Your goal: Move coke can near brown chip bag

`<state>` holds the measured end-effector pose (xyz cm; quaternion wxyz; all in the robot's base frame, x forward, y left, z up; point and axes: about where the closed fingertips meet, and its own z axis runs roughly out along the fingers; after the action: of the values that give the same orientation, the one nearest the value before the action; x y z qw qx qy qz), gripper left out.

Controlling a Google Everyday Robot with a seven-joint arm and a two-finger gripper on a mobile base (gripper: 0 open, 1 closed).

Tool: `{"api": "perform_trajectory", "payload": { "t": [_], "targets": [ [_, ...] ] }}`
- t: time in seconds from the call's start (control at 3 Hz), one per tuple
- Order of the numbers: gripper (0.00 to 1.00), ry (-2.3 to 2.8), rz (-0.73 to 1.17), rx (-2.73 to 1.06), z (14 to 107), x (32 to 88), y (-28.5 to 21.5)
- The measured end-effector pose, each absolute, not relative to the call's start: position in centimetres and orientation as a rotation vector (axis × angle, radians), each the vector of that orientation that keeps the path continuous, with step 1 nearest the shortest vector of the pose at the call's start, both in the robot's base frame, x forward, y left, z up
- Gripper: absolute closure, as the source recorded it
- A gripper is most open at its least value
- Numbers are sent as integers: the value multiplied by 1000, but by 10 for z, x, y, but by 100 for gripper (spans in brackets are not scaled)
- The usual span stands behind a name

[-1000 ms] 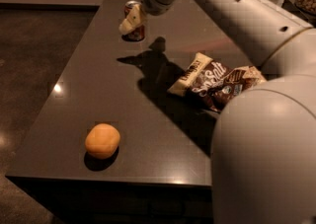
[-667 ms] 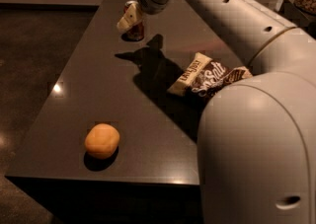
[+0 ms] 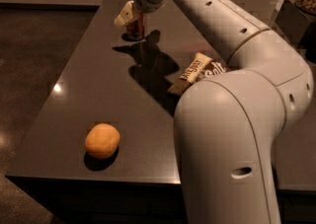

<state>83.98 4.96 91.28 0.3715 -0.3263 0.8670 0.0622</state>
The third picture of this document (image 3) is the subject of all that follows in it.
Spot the red coke can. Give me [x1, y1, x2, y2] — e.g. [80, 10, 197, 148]
[126, 14, 144, 41]

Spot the black tray at back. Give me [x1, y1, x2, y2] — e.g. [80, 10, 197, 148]
[276, 0, 316, 63]

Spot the orange fruit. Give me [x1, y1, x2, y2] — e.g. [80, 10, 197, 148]
[85, 123, 120, 160]

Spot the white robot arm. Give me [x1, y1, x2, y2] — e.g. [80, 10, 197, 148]
[133, 0, 314, 224]

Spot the brown chip bag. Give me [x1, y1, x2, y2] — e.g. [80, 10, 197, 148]
[168, 52, 230, 96]

